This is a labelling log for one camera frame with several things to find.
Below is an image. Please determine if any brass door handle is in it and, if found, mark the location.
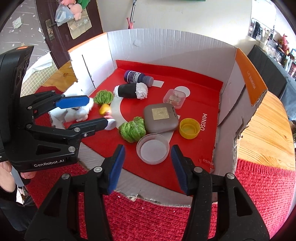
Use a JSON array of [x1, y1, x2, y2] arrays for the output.
[[45, 19, 57, 41]]

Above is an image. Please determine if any white fluffy star scrunchie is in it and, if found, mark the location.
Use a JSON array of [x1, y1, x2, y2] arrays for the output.
[[49, 97, 94, 123]]

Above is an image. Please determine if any purple paint bottle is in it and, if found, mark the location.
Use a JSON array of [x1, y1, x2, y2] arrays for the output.
[[124, 70, 154, 87]]

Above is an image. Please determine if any clear small plastic case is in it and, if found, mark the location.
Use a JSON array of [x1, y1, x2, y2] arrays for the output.
[[163, 89, 186, 109]]

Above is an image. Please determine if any orange tipped broom stick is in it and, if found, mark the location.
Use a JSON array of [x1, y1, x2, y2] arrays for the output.
[[126, 0, 137, 29]]

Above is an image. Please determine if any black white sock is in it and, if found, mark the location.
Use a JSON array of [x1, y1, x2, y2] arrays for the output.
[[113, 83, 148, 99]]

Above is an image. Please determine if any white round jar lid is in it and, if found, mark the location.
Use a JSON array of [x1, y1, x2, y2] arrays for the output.
[[136, 133, 170, 165]]

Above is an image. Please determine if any orange white cardboard box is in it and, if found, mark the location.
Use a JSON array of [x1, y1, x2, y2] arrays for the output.
[[48, 28, 268, 207]]

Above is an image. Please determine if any clear plastic bag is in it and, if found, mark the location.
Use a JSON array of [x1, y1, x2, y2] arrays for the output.
[[55, 4, 74, 27]]

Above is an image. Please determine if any beige hanging pouch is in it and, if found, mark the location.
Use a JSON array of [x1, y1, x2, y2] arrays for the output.
[[67, 9, 92, 40]]

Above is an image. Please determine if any pink plush toy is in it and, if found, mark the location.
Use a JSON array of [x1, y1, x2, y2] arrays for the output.
[[61, 0, 83, 21]]

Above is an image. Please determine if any person's left hand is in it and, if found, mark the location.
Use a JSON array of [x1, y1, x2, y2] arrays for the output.
[[0, 161, 16, 193]]

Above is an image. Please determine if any yellow bottle cap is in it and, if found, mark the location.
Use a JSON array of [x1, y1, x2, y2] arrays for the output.
[[179, 118, 201, 140]]

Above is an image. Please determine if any green knitted scrunchie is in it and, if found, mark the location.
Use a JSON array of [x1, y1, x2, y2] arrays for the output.
[[93, 90, 114, 105], [118, 116, 146, 143]]

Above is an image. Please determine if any grey square compact case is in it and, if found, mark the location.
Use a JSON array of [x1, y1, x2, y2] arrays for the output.
[[144, 103, 179, 133]]

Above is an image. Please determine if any red knitted cloth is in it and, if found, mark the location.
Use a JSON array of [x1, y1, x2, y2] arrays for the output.
[[25, 85, 296, 241]]

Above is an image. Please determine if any dark brown door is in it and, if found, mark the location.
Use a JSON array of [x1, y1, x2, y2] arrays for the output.
[[35, 0, 103, 68]]

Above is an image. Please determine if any pink mushroom hair clip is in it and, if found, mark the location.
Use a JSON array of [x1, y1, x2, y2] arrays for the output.
[[104, 112, 117, 131]]

